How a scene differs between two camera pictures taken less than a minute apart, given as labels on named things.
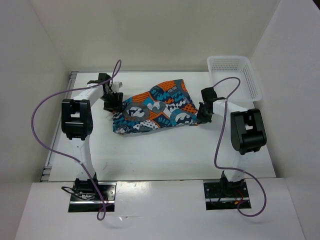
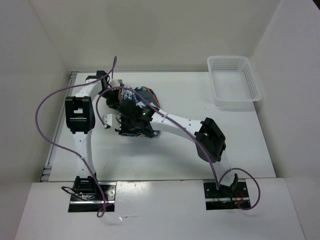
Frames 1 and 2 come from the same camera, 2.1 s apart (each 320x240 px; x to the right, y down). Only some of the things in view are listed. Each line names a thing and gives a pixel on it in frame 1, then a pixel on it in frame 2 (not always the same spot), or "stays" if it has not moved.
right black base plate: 226,196 stays
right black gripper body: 203,115 → 128,126
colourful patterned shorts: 168,104 → 142,95
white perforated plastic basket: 219,67 stays
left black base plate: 81,203 stays
